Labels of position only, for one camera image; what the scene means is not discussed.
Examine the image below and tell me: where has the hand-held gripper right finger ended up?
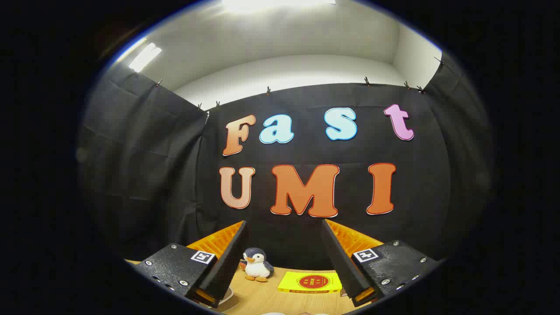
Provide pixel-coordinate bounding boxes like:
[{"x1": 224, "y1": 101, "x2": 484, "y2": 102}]
[{"x1": 322, "y1": 219, "x2": 441, "y2": 308}]

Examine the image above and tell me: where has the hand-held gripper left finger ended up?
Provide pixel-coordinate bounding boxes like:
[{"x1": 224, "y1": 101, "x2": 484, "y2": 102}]
[{"x1": 131, "y1": 220, "x2": 250, "y2": 309}]

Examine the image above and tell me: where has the brown fabric storage box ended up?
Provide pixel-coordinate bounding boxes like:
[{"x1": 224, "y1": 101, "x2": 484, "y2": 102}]
[{"x1": 214, "y1": 289, "x2": 235, "y2": 310}]

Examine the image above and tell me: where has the penguin plush toy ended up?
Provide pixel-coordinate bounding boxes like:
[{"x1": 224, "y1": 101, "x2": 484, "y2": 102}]
[{"x1": 240, "y1": 247, "x2": 275, "y2": 283}]

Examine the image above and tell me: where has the yellow book with red circle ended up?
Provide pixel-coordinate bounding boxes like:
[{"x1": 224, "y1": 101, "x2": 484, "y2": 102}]
[{"x1": 277, "y1": 271, "x2": 343, "y2": 294}]

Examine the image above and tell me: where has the ceiling light panel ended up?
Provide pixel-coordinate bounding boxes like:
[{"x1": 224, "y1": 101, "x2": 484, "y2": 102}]
[
  {"x1": 222, "y1": 0, "x2": 336, "y2": 13},
  {"x1": 128, "y1": 42, "x2": 163, "y2": 73}
]

